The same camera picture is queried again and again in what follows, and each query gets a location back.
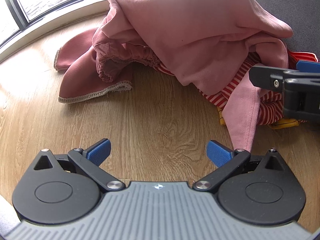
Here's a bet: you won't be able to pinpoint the red striped garment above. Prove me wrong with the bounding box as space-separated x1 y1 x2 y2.
150 50 319 127

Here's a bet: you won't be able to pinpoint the yellow garment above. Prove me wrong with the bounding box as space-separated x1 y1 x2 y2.
216 106 300 130

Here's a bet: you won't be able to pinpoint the dark pink pants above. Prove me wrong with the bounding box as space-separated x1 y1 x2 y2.
54 27 160 104

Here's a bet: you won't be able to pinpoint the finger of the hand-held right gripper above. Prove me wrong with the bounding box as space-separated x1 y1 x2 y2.
249 64 320 120
296 60 320 73

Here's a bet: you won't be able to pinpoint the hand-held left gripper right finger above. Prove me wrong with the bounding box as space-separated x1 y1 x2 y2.
192 140 288 194

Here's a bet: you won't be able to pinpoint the grey cushion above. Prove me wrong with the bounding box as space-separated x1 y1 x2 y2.
246 0 320 55

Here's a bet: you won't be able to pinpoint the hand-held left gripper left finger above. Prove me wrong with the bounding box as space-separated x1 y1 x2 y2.
32 138 126 193

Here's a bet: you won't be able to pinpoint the light pink sweatshirt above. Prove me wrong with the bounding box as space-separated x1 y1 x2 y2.
92 0 294 153

